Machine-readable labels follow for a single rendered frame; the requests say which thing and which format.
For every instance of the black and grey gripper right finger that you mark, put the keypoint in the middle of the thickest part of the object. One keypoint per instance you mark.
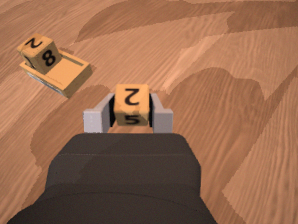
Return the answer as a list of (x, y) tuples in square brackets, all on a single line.
[(162, 121)]

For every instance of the light wooden tray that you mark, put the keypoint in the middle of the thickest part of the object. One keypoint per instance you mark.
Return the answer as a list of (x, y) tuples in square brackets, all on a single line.
[(70, 74)]

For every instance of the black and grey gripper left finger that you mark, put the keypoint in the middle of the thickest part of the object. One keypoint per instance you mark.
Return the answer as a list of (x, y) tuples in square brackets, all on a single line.
[(101, 118)]

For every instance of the orange number cube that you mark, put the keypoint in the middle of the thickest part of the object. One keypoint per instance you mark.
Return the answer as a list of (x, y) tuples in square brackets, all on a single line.
[(131, 106), (40, 53)]

